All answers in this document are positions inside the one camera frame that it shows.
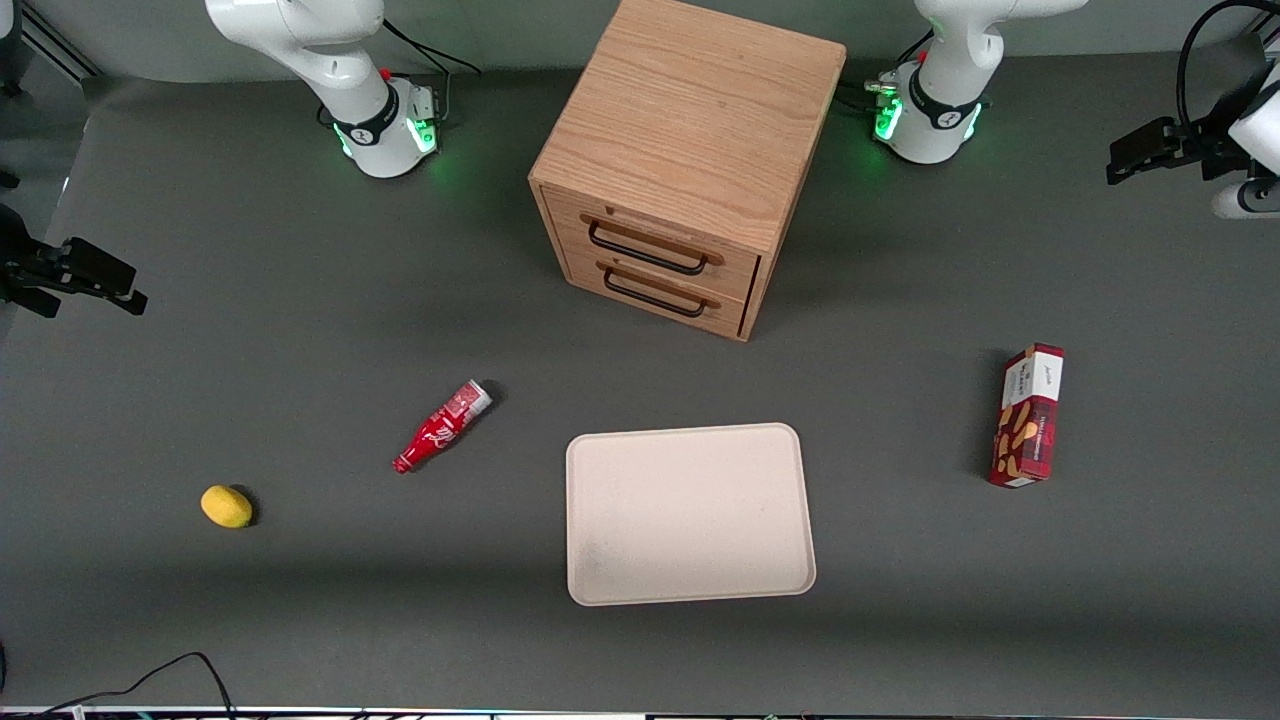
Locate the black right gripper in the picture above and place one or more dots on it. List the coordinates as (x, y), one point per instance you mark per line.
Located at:
(22, 270)

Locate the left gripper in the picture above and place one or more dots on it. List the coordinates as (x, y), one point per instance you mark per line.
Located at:
(1197, 145)

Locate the red cookie box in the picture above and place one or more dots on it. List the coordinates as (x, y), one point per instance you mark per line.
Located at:
(1027, 420)

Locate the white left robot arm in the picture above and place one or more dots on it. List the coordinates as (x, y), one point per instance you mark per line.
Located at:
(950, 60)

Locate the beige rectangular tray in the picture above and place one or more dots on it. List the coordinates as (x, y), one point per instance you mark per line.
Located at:
(688, 514)

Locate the yellow lemon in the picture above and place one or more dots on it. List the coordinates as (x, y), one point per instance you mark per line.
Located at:
(226, 506)

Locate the red soda bottle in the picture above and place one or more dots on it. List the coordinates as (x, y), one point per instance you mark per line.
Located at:
(440, 428)

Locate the wooden two-drawer cabinet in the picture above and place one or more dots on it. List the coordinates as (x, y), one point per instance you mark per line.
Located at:
(690, 130)

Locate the black metal rail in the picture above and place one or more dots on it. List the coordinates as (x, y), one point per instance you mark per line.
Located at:
(55, 45)

